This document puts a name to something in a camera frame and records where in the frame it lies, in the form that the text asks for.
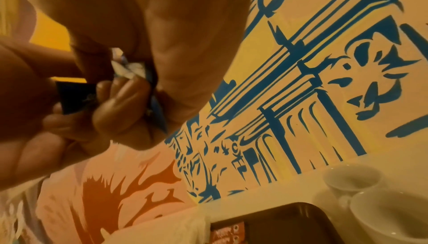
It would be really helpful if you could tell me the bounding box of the person's right hand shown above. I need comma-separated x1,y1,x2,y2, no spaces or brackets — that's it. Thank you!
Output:
10,0,255,151

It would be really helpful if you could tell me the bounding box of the person's left hand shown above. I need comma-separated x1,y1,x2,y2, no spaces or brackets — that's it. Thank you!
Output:
0,36,112,191

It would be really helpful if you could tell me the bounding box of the dark brown tray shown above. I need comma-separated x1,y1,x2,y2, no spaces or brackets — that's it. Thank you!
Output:
208,201,346,244

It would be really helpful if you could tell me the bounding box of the small white cup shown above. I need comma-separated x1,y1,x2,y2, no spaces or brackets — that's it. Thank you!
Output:
323,163,387,209
349,189,428,244

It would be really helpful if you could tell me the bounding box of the pile of blue Equal sachets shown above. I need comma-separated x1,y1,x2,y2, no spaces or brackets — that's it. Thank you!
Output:
54,52,169,134

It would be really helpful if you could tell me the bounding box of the row of tea bags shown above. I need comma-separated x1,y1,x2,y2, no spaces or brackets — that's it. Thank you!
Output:
167,214,214,244

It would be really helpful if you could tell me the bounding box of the row of red Nescafe sachets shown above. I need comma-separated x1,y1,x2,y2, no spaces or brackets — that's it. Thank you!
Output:
210,221,247,244

